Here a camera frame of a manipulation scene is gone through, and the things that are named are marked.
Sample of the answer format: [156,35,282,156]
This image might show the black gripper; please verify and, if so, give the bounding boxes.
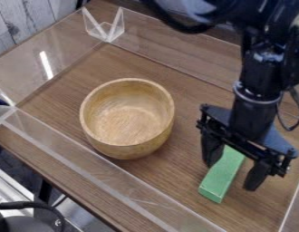
[197,92,299,191]

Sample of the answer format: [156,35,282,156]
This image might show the green rectangular block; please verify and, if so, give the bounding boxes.
[198,146,245,204]

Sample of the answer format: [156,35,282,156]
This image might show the light brown wooden bowl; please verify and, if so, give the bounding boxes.
[78,78,174,160]

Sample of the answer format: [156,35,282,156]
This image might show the black table leg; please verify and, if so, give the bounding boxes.
[38,180,53,203]

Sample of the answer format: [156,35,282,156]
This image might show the black cable bottom left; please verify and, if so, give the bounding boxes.
[0,200,66,232]

